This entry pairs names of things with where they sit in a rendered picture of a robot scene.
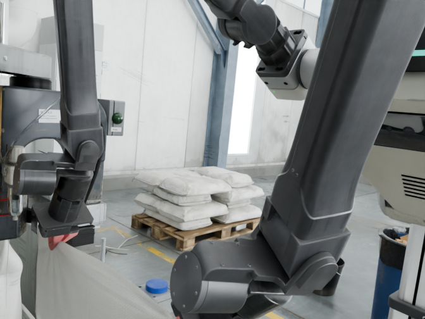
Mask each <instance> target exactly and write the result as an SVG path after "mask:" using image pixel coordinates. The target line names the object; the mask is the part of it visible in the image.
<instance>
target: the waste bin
mask: <svg viewBox="0 0 425 319"><path fill-rule="evenodd" d="M409 229H410V227H402V226H386V227H382V228H380V229H379V230H378V235H379V236H380V238H379V259H378V269H377V274H376V283H375V288H374V298H373V307H372V313H371V319H388V314H389V310H390V307H389V306H388V297H389V295H390V294H393V293H394V292H396V291H397V290H399V288H400V281H401V277H402V270H403V263H404V259H405V252H406V247H407V245H406V244H403V243H401V242H398V241H395V239H400V240H401V238H400V237H402V236H405V235H408V234H409Z"/></svg>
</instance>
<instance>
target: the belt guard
mask: <svg viewBox="0 0 425 319"><path fill-rule="evenodd" d="M51 60H52V58H51V57H50V56H48V55H45V54H40V53H36V52H33V51H29V50H26V49H22V48H19V47H14V46H10V45H7V44H3V43H0V73H1V71H2V73H4V74H9V75H13V76H16V77H28V78H39V79H44V80H49V79H51Z"/></svg>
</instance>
